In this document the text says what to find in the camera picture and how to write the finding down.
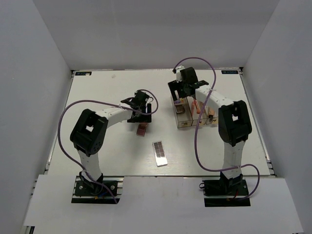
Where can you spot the colourful square eyeshadow palette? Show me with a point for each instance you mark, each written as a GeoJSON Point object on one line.
{"type": "Point", "coordinates": [180, 101]}

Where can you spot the clear organizer bin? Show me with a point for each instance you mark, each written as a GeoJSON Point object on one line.
{"type": "Point", "coordinates": [206, 116]}
{"type": "Point", "coordinates": [195, 116]}
{"type": "Point", "coordinates": [182, 120]}

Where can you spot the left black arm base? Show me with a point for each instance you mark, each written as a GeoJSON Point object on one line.
{"type": "Point", "coordinates": [83, 195]}

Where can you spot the left clear organizer bin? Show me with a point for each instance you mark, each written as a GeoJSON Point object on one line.
{"type": "Point", "coordinates": [182, 120]}

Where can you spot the right clear organizer bin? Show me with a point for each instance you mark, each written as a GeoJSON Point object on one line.
{"type": "Point", "coordinates": [206, 116]}

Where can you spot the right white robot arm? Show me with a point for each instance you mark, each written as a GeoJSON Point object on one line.
{"type": "Point", "coordinates": [234, 125]}

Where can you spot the silver eyeshadow palette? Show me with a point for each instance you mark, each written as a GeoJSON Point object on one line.
{"type": "Point", "coordinates": [159, 153]}

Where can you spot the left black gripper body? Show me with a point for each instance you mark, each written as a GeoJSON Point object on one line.
{"type": "Point", "coordinates": [141, 118]}

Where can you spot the pink blush palette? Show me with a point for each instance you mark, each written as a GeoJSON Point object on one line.
{"type": "Point", "coordinates": [141, 130]}

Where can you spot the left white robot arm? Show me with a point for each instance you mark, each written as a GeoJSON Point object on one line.
{"type": "Point", "coordinates": [89, 132]}

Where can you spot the brown eyeshadow palette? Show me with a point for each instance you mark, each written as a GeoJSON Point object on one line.
{"type": "Point", "coordinates": [179, 109]}

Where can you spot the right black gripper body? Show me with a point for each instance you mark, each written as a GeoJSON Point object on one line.
{"type": "Point", "coordinates": [180, 87]}

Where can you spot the pink makeup brush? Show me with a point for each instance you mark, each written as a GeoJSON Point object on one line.
{"type": "Point", "coordinates": [197, 106]}

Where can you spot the orange makeup brush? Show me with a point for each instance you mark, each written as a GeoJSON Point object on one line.
{"type": "Point", "coordinates": [192, 108]}

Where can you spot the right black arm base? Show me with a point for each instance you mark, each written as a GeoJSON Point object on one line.
{"type": "Point", "coordinates": [216, 196]}

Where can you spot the middle clear organizer bin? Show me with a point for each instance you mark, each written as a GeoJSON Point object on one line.
{"type": "Point", "coordinates": [195, 116]}

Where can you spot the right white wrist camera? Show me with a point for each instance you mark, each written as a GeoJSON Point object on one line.
{"type": "Point", "coordinates": [177, 72]}

